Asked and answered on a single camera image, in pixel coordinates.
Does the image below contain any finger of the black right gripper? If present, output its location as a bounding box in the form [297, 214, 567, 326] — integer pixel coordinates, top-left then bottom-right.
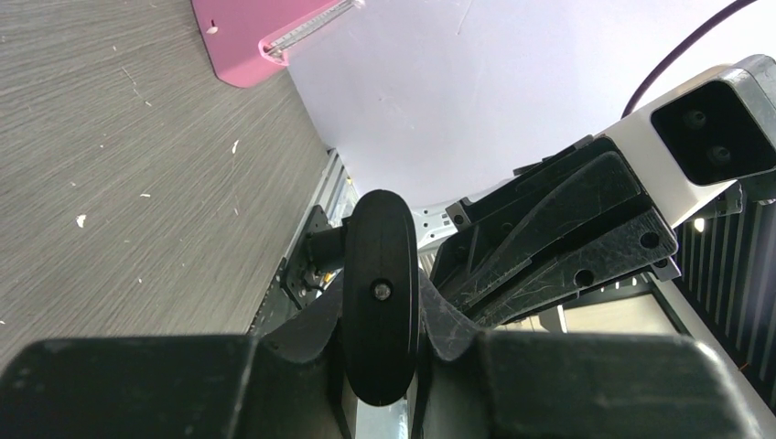
[469, 209, 678, 327]
[445, 151, 643, 309]

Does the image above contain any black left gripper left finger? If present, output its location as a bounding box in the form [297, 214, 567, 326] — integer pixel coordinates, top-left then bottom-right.
[1, 280, 346, 438]

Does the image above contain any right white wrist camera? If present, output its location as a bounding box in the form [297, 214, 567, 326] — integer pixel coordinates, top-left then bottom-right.
[602, 54, 775, 228]

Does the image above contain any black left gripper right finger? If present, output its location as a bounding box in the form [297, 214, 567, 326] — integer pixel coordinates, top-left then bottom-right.
[411, 275, 761, 438]

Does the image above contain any pink metronome box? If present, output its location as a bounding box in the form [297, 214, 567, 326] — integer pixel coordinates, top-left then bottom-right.
[191, 0, 364, 89]

